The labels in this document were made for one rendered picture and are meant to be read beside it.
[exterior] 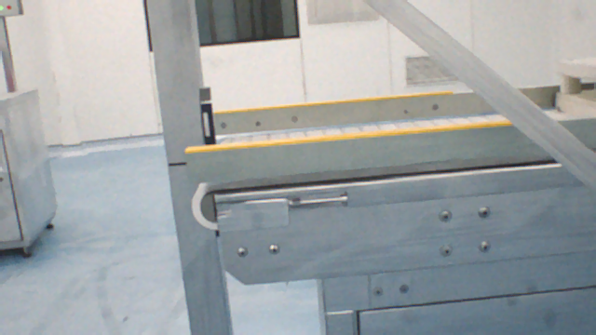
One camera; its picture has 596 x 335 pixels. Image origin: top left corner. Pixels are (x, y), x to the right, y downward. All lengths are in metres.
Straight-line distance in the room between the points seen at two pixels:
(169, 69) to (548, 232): 0.54
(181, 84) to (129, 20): 4.77
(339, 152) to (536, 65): 5.96
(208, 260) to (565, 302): 0.50
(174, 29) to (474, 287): 0.52
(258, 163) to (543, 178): 0.28
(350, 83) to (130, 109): 2.06
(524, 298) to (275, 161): 0.34
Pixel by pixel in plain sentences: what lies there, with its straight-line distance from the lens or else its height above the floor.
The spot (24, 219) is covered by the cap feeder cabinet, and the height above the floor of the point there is 0.20.
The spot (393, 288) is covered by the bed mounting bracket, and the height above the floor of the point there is 0.66.
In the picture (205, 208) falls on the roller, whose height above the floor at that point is 0.78.
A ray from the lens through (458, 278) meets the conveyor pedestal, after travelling 0.70.
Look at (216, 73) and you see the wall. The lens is 5.60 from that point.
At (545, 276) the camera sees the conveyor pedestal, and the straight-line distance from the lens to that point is 0.73.
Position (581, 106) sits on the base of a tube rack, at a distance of 0.86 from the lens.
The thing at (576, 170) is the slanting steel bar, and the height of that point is 0.82.
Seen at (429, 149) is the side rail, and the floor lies 0.82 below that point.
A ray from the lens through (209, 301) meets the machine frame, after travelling 0.95.
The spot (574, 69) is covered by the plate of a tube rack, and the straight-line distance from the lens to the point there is 0.87.
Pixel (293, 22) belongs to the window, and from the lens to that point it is 5.66.
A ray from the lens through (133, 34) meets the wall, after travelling 5.63.
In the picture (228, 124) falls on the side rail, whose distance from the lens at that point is 0.85.
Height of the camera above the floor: 0.95
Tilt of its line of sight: 13 degrees down
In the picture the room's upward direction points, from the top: 5 degrees counter-clockwise
